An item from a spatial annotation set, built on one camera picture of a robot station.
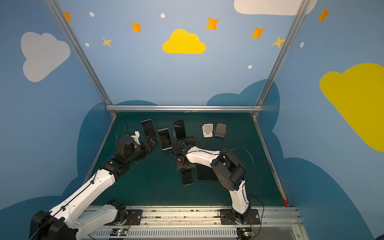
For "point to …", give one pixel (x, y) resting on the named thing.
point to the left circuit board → (118, 232)
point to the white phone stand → (207, 129)
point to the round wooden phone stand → (220, 130)
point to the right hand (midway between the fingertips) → (184, 164)
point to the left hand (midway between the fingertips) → (159, 142)
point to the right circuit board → (245, 233)
